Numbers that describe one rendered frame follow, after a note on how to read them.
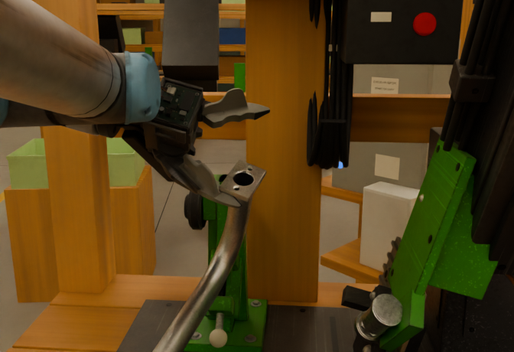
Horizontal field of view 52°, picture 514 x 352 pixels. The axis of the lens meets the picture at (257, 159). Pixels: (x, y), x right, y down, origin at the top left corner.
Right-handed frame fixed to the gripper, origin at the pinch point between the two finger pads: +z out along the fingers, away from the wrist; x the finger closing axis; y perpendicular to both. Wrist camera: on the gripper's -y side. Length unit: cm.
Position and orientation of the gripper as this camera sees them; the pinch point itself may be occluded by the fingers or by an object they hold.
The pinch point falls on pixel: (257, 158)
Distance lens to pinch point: 68.8
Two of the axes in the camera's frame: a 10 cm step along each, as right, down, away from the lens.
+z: 9.6, 2.7, -0.3
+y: 1.1, -4.9, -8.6
